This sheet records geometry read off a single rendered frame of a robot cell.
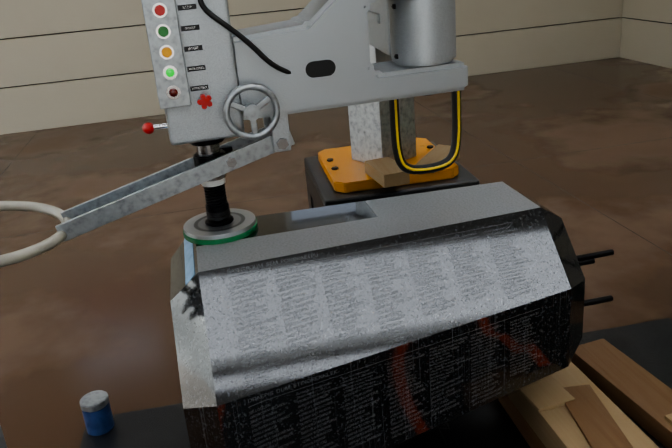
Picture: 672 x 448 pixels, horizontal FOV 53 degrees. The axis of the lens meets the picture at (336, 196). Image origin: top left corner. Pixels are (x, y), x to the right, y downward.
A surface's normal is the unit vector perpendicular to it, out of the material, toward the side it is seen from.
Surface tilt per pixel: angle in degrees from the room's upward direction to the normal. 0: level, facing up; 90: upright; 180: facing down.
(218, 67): 90
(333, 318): 45
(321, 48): 90
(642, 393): 0
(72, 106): 90
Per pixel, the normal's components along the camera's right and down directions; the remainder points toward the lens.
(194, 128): 0.25, 0.32
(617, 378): -0.08, -0.94
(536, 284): 0.13, -0.44
